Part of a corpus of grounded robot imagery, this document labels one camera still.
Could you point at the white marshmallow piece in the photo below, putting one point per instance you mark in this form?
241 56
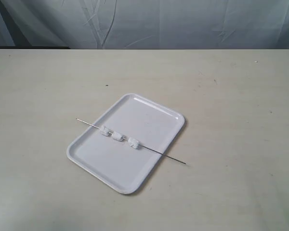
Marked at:
117 136
105 131
134 143

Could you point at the thin metal skewer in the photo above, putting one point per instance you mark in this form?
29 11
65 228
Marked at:
140 146

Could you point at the white rectangular plastic tray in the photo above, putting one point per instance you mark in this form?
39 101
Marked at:
115 163

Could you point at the grey wrinkled backdrop curtain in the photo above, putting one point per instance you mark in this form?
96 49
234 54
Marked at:
145 24

